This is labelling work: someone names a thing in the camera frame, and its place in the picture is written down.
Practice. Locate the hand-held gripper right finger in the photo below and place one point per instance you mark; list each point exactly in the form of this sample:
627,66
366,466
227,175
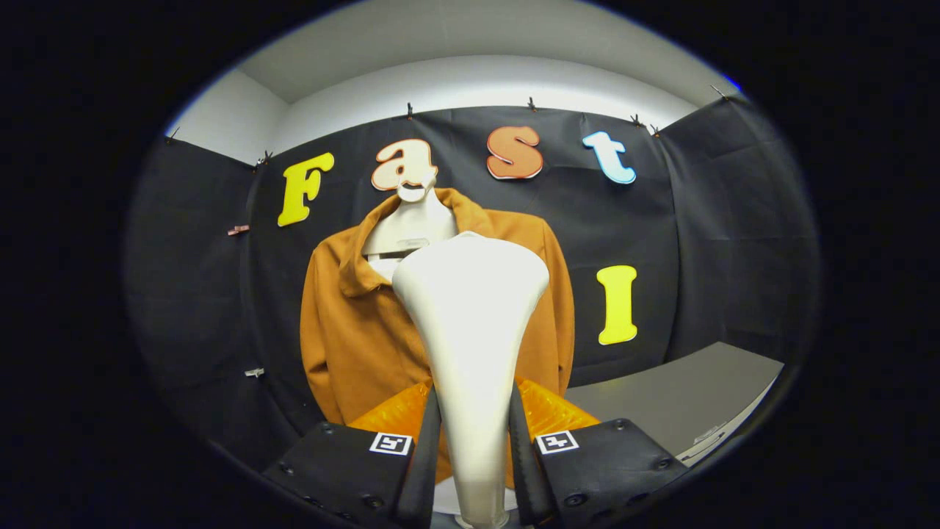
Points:
602,463

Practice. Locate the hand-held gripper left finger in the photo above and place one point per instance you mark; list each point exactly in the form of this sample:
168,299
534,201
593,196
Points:
345,463

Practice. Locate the orange button-up shirt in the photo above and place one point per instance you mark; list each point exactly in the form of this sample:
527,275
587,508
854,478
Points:
360,338

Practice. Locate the grey table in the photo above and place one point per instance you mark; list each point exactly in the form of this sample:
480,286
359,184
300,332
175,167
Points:
675,400

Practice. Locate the white mannequin torso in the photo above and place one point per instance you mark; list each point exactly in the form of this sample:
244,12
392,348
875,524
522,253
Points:
407,224

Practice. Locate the black backdrop cloth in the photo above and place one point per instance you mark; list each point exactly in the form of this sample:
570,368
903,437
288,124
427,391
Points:
720,235

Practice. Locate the row of black clips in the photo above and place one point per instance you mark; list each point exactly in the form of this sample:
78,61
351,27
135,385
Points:
409,111

